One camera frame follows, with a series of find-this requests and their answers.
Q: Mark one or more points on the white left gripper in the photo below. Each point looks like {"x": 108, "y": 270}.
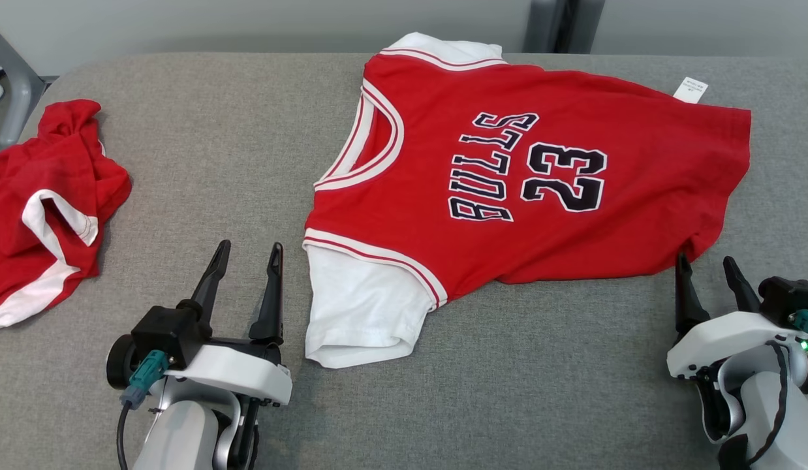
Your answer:
{"x": 247, "y": 375}

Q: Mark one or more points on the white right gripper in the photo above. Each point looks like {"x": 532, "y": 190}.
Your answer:
{"x": 717, "y": 339}

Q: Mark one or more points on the red Bulls jersey shirt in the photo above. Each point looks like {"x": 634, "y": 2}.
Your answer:
{"x": 574, "y": 248}

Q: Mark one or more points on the red shorts with white trim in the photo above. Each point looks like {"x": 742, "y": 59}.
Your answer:
{"x": 25, "y": 222}

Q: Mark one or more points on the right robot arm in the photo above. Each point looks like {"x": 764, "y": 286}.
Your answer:
{"x": 763, "y": 405}

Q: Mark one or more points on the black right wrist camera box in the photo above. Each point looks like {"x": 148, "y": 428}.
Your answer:
{"x": 786, "y": 294}

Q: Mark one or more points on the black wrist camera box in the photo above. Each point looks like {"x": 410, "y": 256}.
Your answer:
{"x": 786, "y": 294}
{"x": 169, "y": 329}

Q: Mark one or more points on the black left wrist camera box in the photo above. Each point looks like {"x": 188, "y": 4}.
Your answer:
{"x": 169, "y": 329}

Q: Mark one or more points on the grey partition post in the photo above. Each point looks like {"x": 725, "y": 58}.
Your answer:
{"x": 544, "y": 26}
{"x": 590, "y": 26}

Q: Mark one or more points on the grey slanted partition end frame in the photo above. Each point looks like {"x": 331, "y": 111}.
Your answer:
{"x": 15, "y": 72}

